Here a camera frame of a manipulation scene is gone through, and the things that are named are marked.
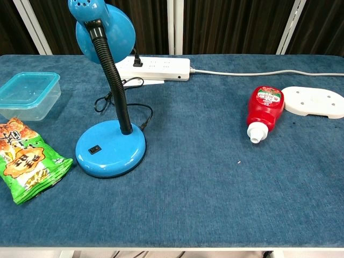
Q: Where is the blue desk lamp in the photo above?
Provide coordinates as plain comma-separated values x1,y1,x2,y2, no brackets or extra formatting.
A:
67,0,147,179

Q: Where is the blue table cloth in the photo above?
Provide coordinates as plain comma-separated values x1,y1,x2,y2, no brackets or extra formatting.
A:
0,54,344,248

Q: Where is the white power strip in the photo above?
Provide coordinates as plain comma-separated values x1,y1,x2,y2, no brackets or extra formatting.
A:
113,55,191,82

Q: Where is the red ketchup bottle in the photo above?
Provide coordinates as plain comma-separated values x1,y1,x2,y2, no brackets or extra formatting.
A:
246,85,285,144

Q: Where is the white oval plastic base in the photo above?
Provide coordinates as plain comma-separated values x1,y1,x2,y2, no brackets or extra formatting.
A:
281,86,344,120

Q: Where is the clear container with teal lid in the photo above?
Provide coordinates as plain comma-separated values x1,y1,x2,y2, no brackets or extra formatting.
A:
0,71,62,122

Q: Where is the green snack bag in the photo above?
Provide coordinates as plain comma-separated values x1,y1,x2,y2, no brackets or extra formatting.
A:
0,117,74,206

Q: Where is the thin black cable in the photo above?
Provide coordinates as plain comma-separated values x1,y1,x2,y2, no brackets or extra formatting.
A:
94,48,154,132

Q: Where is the grey power strip cable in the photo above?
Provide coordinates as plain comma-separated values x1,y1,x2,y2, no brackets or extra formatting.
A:
189,68,344,77

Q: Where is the white frame post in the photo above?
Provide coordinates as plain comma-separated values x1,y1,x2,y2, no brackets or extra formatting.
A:
166,0,184,56
276,0,310,56
12,0,53,56

